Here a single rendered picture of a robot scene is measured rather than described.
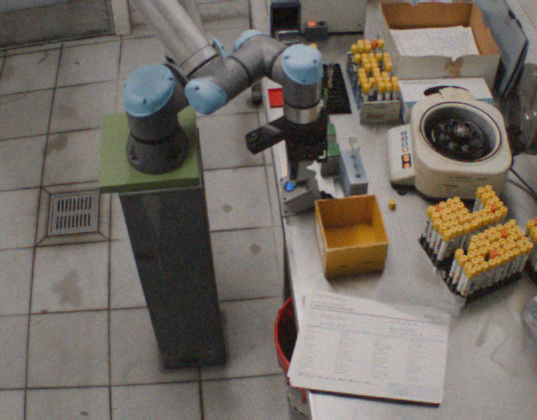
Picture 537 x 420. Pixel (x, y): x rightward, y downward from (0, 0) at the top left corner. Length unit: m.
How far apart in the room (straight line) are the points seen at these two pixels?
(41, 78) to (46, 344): 1.42
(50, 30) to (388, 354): 2.64
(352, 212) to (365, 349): 0.32
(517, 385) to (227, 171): 1.76
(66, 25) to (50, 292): 1.46
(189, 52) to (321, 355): 0.63
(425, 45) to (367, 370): 0.97
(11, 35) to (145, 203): 2.09
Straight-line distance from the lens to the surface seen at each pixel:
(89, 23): 3.72
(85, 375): 2.58
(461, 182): 1.76
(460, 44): 2.16
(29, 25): 3.75
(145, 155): 1.78
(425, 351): 1.56
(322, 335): 1.56
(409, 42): 2.13
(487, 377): 1.57
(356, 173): 1.70
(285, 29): 2.17
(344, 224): 1.72
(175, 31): 1.46
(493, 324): 1.64
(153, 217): 1.89
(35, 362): 2.65
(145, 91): 1.68
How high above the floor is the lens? 2.23
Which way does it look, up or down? 51 degrees down
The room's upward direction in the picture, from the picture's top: straight up
